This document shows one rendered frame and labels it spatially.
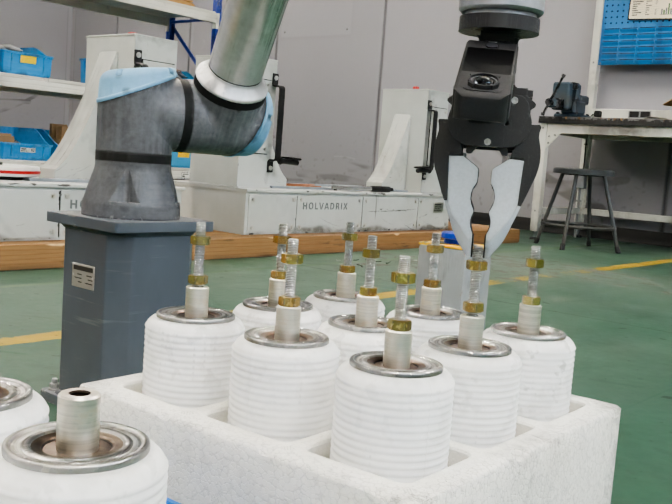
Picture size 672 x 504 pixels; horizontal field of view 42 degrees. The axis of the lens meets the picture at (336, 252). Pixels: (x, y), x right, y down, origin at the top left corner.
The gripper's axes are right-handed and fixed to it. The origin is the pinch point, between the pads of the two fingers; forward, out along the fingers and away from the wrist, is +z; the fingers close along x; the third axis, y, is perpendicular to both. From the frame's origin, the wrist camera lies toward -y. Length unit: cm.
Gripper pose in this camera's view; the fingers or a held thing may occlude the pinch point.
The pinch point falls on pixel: (478, 243)
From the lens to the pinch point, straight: 78.9
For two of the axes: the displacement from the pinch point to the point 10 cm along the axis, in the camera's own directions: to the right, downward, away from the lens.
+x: -9.8, -0.9, 1.9
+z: -0.7, 9.9, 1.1
